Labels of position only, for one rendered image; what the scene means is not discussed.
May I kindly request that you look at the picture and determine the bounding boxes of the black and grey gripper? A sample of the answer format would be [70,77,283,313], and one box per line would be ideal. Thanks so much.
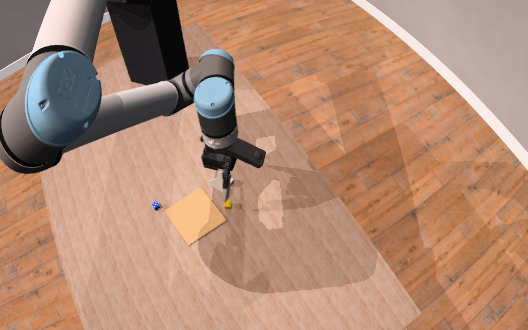
[200,135,237,203]

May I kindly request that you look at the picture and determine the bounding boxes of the tan mat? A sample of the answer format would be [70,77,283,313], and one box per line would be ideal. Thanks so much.
[165,187,227,245]

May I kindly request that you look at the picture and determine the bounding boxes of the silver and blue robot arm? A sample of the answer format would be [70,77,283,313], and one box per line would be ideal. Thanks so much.
[0,0,266,174]

